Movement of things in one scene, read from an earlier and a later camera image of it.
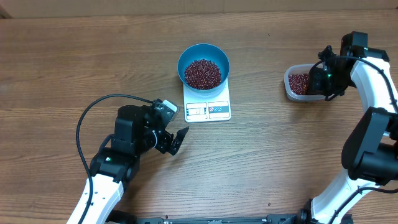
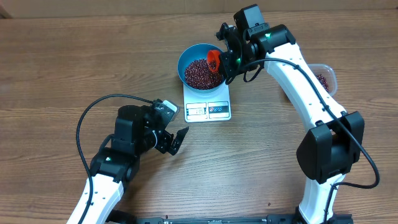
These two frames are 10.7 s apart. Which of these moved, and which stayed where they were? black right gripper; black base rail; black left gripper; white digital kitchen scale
Moved: black right gripper
Stayed: black left gripper; black base rail; white digital kitchen scale
